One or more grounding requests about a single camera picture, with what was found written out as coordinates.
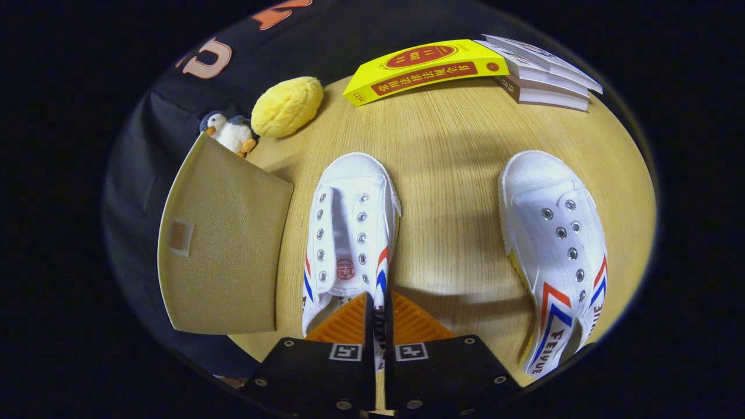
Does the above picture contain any pale pink book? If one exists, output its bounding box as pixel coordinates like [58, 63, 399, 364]
[495, 74, 590, 112]

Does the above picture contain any beige fabric storage box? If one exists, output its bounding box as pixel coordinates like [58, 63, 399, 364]
[157, 133, 295, 336]

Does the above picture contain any yellow plush ball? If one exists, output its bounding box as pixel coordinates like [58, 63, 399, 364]
[251, 76, 324, 139]

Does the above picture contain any yellow book with red circle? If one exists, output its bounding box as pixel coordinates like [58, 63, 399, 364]
[343, 39, 510, 107]

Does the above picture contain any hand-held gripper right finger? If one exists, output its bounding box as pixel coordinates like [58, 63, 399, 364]
[384, 291, 524, 417]

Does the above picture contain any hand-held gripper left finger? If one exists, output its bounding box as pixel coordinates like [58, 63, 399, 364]
[242, 292, 376, 415]

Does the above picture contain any penguin plush toy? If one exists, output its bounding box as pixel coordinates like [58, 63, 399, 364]
[199, 111, 258, 159]

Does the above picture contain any white canvas shoe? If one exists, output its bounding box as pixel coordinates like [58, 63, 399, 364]
[499, 150, 609, 379]
[301, 152, 402, 373]

